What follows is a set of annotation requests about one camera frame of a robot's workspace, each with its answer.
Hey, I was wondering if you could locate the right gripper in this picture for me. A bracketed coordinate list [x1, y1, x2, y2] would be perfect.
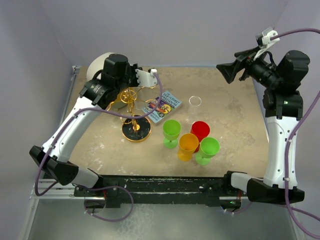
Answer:
[217, 44, 282, 89]

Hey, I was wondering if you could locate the red plastic goblet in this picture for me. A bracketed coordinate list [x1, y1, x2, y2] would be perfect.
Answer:
[190, 121, 211, 153]

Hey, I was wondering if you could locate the green goblet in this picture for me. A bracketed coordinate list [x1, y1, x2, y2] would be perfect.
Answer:
[162, 119, 181, 149]
[195, 137, 220, 166]

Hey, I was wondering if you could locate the clear wine glass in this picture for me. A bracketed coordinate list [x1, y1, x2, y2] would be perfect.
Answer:
[134, 98, 147, 111]

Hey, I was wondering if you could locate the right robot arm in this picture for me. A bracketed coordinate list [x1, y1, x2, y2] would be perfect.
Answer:
[216, 48, 310, 205]

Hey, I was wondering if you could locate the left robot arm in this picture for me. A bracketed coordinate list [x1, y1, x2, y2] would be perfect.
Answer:
[29, 52, 154, 196]

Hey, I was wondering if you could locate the gold wine glass rack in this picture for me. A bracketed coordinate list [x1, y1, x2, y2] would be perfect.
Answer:
[104, 84, 159, 143]

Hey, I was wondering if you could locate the white orange cylinder appliance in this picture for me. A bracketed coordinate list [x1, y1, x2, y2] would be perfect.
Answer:
[85, 51, 126, 110]

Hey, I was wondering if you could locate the colourful children's book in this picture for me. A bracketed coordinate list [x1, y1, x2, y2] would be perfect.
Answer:
[142, 90, 182, 125]

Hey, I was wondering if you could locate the clear glass on table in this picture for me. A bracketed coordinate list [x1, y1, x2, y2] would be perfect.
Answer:
[185, 95, 202, 125]

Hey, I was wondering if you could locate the orange plastic goblet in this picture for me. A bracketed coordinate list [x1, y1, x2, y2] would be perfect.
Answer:
[177, 133, 199, 162]

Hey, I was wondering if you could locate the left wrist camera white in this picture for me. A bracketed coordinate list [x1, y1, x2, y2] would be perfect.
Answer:
[135, 68, 158, 88]

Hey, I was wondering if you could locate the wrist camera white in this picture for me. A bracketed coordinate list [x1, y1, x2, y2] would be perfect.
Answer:
[253, 27, 280, 61]
[135, 68, 158, 88]

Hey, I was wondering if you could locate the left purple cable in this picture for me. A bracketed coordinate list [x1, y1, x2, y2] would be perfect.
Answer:
[34, 72, 165, 196]

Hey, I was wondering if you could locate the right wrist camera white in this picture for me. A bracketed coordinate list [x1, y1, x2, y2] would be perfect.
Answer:
[253, 27, 280, 61]

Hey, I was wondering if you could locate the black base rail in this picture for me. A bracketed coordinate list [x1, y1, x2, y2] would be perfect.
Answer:
[74, 175, 245, 211]

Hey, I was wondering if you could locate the purple cable loop front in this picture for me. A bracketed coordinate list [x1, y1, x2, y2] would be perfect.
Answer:
[83, 184, 135, 222]

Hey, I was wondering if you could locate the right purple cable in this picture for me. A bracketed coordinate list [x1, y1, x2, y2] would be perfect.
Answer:
[271, 28, 320, 238]

